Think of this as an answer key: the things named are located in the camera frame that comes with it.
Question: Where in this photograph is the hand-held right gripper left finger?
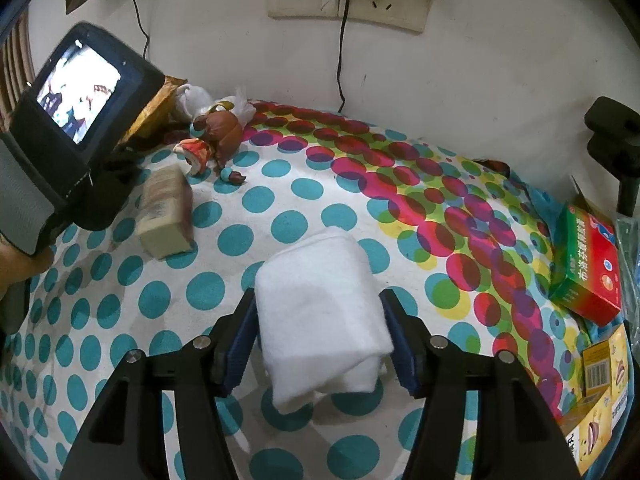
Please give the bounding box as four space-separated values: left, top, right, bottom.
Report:
60 287 258 480

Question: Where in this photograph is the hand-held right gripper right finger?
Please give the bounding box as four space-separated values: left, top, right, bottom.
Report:
380 287 583 480

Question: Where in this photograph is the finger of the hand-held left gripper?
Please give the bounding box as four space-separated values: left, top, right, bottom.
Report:
102 145 141 186

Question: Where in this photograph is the yellow snack packet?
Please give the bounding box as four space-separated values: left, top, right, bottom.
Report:
120 76 188 141

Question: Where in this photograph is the white cloth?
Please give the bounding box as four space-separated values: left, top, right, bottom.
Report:
254 227 396 416

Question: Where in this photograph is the person's left hand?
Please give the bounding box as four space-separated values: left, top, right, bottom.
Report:
0 235 55 295

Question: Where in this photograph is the small beige box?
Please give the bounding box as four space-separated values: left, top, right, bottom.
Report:
137 165 197 261

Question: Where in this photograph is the wooden slatted headboard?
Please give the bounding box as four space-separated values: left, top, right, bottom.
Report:
0 12 38 131

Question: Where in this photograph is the white crumpled tissue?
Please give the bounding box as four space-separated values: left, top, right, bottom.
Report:
175 85 216 121
232 87 256 126

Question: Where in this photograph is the brown haired doll figure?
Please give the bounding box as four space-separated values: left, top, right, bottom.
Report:
172 102 248 186

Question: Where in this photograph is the polka dot bed sheet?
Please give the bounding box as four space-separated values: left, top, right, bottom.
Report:
0 97 626 480

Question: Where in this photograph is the yellow medicine box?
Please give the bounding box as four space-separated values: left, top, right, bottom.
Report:
557 385 631 478
580 324 632 401

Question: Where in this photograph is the green and red medicine box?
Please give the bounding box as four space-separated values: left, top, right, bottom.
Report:
549 200 623 326

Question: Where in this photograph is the blue cloth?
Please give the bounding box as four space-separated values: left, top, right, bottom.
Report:
522 180 571 261

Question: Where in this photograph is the clear bag with contents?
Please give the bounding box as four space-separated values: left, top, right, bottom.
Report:
612 215 640 341

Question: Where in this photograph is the black charger cable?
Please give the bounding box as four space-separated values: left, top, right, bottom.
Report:
335 0 353 113

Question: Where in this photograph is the black clamp mount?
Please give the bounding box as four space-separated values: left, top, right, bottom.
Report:
584 96 640 216

